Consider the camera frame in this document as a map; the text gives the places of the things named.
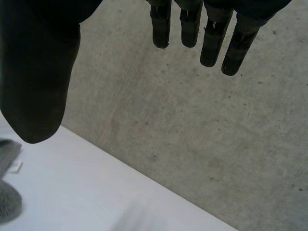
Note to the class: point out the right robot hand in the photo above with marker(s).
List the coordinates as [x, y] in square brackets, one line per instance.
[36, 77]

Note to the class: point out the grey towel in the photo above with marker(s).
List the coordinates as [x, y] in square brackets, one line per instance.
[7, 178]

